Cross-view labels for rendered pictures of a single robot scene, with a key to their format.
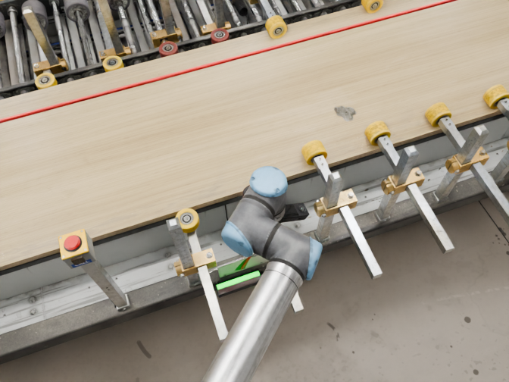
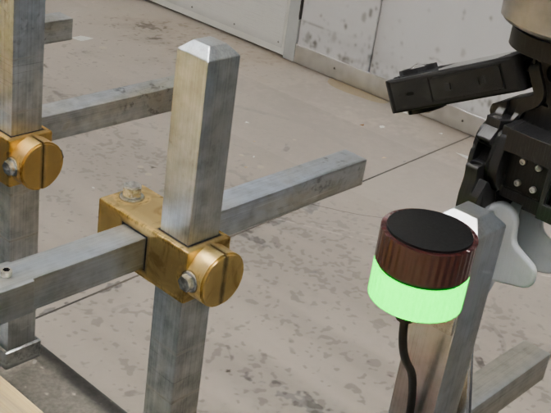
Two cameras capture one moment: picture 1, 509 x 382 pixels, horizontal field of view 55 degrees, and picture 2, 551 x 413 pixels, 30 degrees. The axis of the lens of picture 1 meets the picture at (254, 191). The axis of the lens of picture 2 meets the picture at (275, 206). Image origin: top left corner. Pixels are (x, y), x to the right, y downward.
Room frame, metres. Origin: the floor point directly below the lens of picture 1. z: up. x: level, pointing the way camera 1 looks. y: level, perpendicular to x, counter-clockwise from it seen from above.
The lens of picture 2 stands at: (1.12, 0.42, 1.39)
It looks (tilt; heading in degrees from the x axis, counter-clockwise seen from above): 27 degrees down; 237
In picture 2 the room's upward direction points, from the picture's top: 8 degrees clockwise
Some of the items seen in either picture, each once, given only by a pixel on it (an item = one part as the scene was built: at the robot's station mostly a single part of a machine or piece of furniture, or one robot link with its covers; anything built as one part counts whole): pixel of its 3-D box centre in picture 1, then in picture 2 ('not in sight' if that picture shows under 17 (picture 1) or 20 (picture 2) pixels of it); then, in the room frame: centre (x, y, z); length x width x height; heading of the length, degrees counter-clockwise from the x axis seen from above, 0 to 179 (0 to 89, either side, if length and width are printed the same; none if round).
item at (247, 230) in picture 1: (250, 228); not in sight; (0.51, 0.01, 1.33); 0.12 x 0.12 x 0.09; 60
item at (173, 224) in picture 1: (185, 255); not in sight; (0.61, 0.23, 0.93); 0.03 x 0.03 x 0.48; 17
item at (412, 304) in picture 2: not in sight; (418, 281); (0.73, 0.01, 1.07); 0.06 x 0.06 x 0.02
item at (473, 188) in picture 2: not in sight; (484, 194); (0.64, -0.05, 1.09); 0.05 x 0.02 x 0.09; 17
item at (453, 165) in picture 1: (466, 161); not in sight; (0.92, -0.74, 0.95); 0.13 x 0.06 x 0.05; 107
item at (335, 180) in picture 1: (327, 212); (181, 304); (0.76, -0.25, 0.90); 0.03 x 0.03 x 0.48; 17
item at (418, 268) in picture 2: not in sight; (425, 247); (0.73, 0.01, 1.09); 0.06 x 0.06 x 0.02
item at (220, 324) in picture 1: (204, 277); not in sight; (0.57, 0.18, 0.84); 0.43 x 0.03 x 0.04; 17
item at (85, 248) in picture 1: (77, 249); not in sight; (0.53, 0.48, 1.18); 0.07 x 0.07 x 0.08; 17
